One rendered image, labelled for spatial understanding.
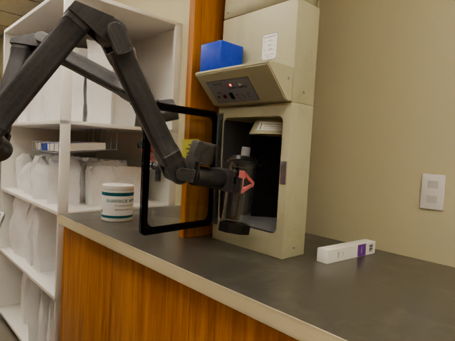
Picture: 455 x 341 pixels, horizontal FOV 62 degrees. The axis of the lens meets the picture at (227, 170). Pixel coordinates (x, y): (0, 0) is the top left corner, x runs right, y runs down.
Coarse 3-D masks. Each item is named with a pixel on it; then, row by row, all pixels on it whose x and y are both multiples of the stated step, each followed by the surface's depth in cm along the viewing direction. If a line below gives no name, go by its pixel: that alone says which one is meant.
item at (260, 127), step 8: (256, 120) 128; (264, 120) 124; (272, 120) 123; (280, 120) 122; (256, 128) 125; (264, 128) 122; (272, 128) 121; (280, 128) 121; (272, 136) 138; (280, 136) 137
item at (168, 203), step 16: (176, 128) 120; (192, 128) 125; (208, 128) 130; (160, 192) 117; (176, 192) 122; (192, 192) 127; (208, 192) 133; (160, 208) 118; (176, 208) 122; (192, 208) 128; (160, 224) 118
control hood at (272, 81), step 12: (264, 60) 105; (204, 72) 123; (216, 72) 119; (228, 72) 116; (240, 72) 113; (252, 72) 110; (264, 72) 107; (276, 72) 106; (288, 72) 110; (204, 84) 127; (252, 84) 114; (264, 84) 111; (276, 84) 108; (288, 84) 110; (264, 96) 114; (276, 96) 111; (288, 96) 111
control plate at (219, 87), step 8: (224, 80) 120; (232, 80) 117; (240, 80) 115; (248, 80) 113; (216, 88) 125; (224, 88) 123; (232, 88) 120; (240, 88) 118; (248, 88) 116; (216, 96) 128; (240, 96) 121; (248, 96) 118; (256, 96) 116
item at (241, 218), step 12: (228, 168) 120; (240, 168) 116; (252, 168) 117; (228, 192) 117; (252, 192) 118; (228, 204) 117; (240, 204) 116; (252, 204) 119; (228, 216) 116; (240, 216) 116
